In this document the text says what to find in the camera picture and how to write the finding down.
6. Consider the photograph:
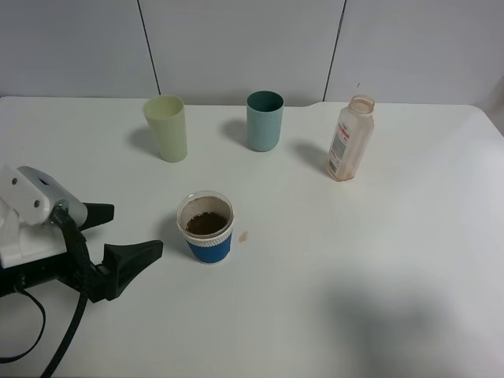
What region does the black left camera cable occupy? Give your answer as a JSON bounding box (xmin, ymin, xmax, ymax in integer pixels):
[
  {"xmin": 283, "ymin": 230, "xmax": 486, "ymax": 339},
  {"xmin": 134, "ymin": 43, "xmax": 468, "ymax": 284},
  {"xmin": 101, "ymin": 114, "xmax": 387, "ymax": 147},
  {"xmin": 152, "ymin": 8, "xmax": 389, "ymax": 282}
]
[{"xmin": 0, "ymin": 204, "xmax": 95, "ymax": 378}]

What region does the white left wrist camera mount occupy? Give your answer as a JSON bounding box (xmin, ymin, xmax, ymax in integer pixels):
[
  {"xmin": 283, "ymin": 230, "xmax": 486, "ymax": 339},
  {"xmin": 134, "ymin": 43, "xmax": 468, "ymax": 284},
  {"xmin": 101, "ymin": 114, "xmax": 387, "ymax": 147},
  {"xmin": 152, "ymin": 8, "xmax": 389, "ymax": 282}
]
[{"xmin": 1, "ymin": 165, "xmax": 87, "ymax": 269}]

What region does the brown drink spill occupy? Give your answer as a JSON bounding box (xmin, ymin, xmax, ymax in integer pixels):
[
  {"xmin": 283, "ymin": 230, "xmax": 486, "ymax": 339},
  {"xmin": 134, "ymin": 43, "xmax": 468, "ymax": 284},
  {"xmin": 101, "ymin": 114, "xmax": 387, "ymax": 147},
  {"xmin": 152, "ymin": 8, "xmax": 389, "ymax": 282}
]
[{"xmin": 239, "ymin": 231, "xmax": 249, "ymax": 243}]

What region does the clear plastic drink bottle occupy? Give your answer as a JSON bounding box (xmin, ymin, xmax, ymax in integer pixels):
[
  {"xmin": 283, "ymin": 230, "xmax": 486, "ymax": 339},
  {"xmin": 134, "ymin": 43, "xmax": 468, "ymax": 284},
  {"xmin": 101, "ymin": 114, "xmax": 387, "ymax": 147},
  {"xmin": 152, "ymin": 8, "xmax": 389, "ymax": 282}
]
[{"xmin": 327, "ymin": 94, "xmax": 375, "ymax": 181}]

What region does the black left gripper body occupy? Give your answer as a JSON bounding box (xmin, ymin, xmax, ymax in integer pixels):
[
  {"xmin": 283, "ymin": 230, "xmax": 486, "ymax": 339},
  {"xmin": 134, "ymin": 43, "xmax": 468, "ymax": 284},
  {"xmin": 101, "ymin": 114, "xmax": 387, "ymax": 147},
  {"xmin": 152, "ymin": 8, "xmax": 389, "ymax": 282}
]
[{"xmin": 1, "ymin": 253, "xmax": 106, "ymax": 303}]

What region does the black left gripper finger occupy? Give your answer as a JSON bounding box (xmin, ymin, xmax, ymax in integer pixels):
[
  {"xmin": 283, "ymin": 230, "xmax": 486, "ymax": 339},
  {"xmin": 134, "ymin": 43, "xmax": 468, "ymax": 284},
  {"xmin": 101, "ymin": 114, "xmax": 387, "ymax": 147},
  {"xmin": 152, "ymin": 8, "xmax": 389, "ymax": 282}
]
[
  {"xmin": 79, "ymin": 202, "xmax": 115, "ymax": 231},
  {"xmin": 102, "ymin": 240, "xmax": 163, "ymax": 301}
]

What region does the blue sleeved clear cup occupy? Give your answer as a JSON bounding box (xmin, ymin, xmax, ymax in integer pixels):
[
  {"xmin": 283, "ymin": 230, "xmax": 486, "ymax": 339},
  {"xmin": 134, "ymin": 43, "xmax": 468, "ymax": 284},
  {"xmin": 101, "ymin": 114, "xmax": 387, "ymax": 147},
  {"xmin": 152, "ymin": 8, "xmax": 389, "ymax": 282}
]
[{"xmin": 176, "ymin": 191, "xmax": 235, "ymax": 265}]

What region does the teal plastic cup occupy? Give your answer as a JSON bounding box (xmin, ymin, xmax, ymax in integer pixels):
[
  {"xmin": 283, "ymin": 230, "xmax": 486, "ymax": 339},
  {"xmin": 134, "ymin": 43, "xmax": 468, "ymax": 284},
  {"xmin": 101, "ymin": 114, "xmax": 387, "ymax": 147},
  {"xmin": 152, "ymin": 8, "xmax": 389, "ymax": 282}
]
[{"xmin": 246, "ymin": 91, "xmax": 284, "ymax": 152}]

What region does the pale yellow plastic cup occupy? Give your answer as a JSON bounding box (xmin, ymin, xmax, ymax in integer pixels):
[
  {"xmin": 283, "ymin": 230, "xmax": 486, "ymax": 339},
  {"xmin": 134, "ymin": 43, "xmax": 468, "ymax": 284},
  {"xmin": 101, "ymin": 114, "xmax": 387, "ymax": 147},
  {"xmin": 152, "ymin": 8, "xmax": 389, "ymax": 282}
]
[{"xmin": 143, "ymin": 95, "xmax": 187, "ymax": 163}]

